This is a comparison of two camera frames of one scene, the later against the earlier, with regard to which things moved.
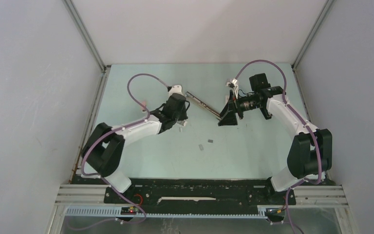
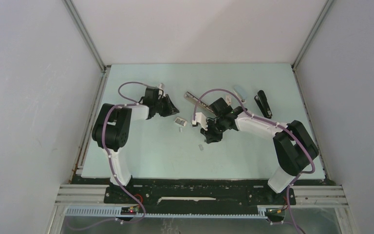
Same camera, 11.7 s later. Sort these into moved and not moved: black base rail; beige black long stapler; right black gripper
Moved: right black gripper
Not moved: black base rail; beige black long stapler
